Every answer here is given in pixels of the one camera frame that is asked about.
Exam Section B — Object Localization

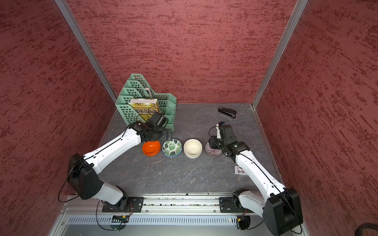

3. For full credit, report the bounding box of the purple striped bowl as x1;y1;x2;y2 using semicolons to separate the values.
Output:
205;143;222;158

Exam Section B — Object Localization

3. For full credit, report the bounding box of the orange bowl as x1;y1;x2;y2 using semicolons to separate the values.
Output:
142;141;161;157

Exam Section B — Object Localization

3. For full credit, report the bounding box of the large green leaf bowl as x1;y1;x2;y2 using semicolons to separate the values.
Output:
162;138;183;158

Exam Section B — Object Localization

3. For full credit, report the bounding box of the cream bowl front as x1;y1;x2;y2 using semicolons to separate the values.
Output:
184;139;202;159

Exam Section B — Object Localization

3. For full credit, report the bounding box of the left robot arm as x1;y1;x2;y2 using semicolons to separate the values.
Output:
66;112;168;212

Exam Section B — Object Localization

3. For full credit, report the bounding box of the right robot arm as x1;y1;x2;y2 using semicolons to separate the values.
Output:
209;122;303;236

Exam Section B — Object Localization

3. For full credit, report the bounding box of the yellow book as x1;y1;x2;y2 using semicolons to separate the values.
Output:
129;98;161;121

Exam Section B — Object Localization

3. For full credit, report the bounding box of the black stapler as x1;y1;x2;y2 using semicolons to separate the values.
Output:
218;107;237;119

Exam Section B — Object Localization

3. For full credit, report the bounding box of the white printed card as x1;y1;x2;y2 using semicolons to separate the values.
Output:
234;166;247;175

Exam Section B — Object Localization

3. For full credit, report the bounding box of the mint green file organizer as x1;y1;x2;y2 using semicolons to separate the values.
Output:
116;74;177;132

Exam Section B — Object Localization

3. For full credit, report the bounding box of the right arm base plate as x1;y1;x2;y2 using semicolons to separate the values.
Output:
219;196;262;215

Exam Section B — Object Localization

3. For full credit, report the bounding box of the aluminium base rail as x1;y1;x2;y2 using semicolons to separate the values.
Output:
73;193;300;216

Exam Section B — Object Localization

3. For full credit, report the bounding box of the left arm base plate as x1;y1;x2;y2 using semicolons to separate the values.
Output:
102;197;144;213

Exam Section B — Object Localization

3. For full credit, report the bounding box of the right base cable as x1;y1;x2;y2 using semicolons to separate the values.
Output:
235;210;265;231

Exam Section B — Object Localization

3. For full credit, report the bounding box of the base cable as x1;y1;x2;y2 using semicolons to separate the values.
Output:
95;200;135;232
235;210;265;231

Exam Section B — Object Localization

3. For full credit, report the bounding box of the left base cable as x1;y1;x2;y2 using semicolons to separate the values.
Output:
95;200;135;232

